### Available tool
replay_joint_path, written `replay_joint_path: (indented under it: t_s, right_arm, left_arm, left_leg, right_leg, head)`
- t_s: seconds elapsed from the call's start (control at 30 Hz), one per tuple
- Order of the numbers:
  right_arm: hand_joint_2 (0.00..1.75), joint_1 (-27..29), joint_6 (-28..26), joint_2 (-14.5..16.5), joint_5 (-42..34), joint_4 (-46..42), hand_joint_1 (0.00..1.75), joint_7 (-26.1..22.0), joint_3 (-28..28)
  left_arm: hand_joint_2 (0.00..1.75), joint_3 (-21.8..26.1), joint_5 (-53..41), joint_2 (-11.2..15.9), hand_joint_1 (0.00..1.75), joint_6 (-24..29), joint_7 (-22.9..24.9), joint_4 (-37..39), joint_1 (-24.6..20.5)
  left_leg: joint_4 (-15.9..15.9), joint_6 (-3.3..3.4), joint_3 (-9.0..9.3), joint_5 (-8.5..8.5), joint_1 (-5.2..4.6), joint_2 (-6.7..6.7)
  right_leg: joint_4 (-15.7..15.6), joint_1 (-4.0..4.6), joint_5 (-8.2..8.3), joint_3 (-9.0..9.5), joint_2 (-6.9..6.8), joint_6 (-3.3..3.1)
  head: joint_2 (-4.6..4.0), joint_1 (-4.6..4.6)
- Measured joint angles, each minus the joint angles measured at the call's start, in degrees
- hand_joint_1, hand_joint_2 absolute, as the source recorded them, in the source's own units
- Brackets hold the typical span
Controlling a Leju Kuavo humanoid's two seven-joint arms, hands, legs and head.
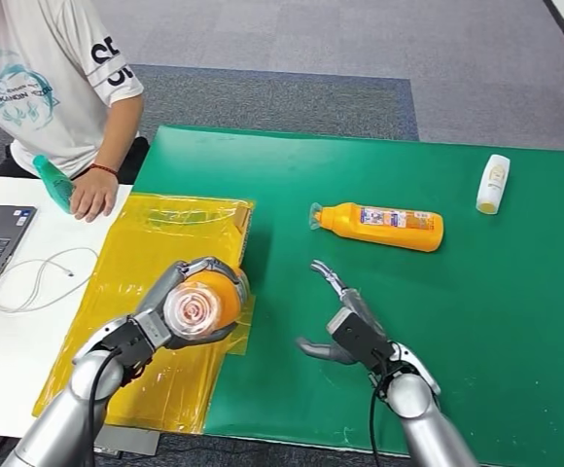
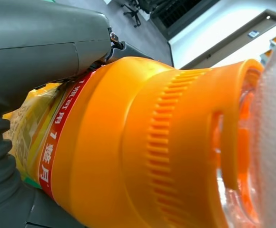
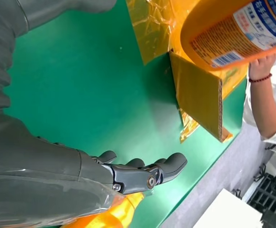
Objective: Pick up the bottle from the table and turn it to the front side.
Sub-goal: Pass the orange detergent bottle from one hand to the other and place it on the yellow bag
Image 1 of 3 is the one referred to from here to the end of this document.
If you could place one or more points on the grey metal plate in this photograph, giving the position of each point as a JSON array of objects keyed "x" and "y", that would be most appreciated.
[{"x": 136, "y": 441}]

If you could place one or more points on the teal plastic bottle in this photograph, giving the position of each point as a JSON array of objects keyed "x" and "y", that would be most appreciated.
[{"x": 56, "y": 183}]

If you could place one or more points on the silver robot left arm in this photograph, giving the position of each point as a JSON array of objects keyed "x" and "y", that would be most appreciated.
[{"x": 63, "y": 419}]

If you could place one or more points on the yellow plastic bag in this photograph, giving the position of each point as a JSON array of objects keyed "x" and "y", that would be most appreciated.
[{"x": 116, "y": 258}]

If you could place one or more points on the person's left forearm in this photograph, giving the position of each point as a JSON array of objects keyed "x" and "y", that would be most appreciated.
[{"x": 122, "y": 132}]

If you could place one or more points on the orange bottle with clear cap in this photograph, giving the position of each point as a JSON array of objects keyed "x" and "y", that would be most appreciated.
[
  {"x": 350, "y": 227},
  {"x": 228, "y": 296}
]

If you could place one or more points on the white plastic bottle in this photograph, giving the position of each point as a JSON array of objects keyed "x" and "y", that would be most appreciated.
[{"x": 492, "y": 185}]

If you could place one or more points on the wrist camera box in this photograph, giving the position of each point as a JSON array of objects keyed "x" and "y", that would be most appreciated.
[
  {"x": 134, "y": 345},
  {"x": 359, "y": 341}
]

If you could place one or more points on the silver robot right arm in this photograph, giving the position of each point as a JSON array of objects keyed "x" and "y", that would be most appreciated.
[{"x": 423, "y": 425}]

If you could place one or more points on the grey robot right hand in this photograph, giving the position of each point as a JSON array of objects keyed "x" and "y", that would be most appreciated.
[{"x": 359, "y": 303}]

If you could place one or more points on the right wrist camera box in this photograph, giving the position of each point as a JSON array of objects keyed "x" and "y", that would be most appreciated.
[{"x": 359, "y": 341}]

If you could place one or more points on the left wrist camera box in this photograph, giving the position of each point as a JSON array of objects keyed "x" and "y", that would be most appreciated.
[{"x": 134, "y": 345}]

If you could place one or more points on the person's left hand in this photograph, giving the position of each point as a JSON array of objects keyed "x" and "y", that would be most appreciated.
[{"x": 94, "y": 193}]

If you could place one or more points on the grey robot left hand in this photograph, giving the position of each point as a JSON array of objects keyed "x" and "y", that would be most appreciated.
[{"x": 158, "y": 296}]

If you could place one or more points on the green table mat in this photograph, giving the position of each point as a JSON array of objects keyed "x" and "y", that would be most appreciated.
[{"x": 481, "y": 309}]

